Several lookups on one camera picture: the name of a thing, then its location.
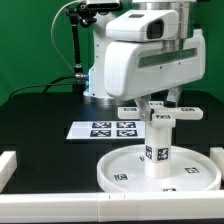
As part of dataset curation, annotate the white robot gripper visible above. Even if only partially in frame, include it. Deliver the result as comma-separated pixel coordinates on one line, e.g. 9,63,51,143
104,29,205,121

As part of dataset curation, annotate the grey cable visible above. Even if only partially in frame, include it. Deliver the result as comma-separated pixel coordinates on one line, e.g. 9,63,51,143
50,0,88,75

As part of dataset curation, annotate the white fence block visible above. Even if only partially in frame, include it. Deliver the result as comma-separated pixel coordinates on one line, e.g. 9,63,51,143
210,147,224,181
0,151,17,193

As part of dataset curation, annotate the white marker tag sheet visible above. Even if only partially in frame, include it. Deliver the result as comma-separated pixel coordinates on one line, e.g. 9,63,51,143
66,121,145,140

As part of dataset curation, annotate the white right fence block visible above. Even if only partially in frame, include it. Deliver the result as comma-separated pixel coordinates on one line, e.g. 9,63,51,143
210,147,224,181

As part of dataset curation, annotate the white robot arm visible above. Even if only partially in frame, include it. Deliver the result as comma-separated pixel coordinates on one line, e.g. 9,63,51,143
84,0,205,121

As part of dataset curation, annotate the white round table top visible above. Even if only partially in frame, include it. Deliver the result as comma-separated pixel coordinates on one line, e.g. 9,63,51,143
97,144,221,192

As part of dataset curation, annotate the white left fence block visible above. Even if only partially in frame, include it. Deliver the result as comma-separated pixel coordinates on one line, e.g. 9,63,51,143
0,151,17,193

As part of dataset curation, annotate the white cross-shaped table base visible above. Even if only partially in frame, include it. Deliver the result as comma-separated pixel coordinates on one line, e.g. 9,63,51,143
118,101,203,127

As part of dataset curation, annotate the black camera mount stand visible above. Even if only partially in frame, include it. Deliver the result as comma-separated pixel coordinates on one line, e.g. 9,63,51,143
66,3,96,86

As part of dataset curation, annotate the black cable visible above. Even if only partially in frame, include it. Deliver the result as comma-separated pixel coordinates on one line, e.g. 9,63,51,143
7,75,88,101

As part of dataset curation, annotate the white front fence bar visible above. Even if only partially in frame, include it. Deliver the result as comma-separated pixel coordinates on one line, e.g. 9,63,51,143
0,190,224,223

